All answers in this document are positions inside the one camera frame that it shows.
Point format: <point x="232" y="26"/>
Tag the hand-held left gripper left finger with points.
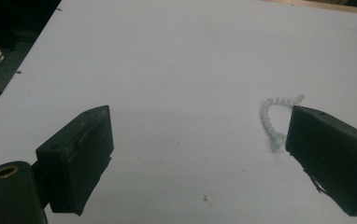
<point x="74" y="158"/>

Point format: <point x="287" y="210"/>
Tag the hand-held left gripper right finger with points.
<point x="332" y="158"/>

